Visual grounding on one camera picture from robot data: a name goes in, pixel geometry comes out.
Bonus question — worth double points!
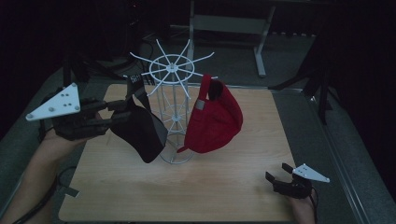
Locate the person's left hand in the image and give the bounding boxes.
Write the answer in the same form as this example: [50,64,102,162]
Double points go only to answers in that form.
[40,128,90,157]

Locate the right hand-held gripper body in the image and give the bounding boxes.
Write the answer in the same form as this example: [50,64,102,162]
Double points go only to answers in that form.
[272,162,332,200]

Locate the white wire hat rack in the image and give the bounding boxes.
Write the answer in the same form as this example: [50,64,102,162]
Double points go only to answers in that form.
[129,38,219,165]

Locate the black cap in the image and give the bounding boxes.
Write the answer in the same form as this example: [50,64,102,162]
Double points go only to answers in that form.
[109,74,169,164]

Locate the red cap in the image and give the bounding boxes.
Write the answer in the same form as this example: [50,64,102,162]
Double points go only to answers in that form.
[177,73,244,155]

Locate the grey tape piece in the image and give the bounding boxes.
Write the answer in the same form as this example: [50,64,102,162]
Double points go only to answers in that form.
[58,185,80,199]

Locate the dark tripod stand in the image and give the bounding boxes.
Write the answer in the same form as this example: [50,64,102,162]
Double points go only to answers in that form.
[268,36,335,126]

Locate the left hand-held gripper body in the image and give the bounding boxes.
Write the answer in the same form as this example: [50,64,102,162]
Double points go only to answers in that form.
[25,82,110,141]

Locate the white metal frame table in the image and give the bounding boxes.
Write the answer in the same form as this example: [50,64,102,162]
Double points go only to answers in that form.
[186,0,277,78]

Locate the person's right hand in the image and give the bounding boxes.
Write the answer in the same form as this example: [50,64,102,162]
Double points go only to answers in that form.
[285,189,318,217]

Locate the black cable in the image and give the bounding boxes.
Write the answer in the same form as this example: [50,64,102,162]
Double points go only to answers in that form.
[310,186,319,224]
[11,165,78,224]

